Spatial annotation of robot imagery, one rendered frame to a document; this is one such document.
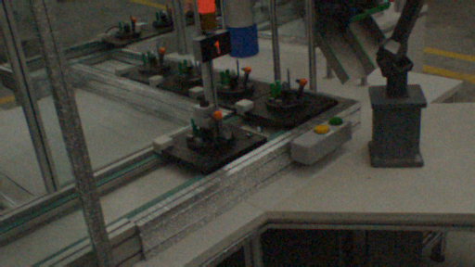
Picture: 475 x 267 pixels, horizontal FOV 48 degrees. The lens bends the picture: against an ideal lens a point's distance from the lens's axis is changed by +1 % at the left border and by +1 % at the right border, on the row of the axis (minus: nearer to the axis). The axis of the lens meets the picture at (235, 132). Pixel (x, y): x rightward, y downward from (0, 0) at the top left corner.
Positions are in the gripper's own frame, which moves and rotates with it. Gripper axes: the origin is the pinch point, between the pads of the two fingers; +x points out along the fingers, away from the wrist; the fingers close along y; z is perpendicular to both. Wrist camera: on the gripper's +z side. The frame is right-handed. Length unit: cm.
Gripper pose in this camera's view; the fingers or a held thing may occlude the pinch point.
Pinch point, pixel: (342, 21)
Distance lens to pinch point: 161.9
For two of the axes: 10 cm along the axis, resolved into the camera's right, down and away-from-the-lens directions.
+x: 0.9, 9.0, 4.3
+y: -7.1, 3.6, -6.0
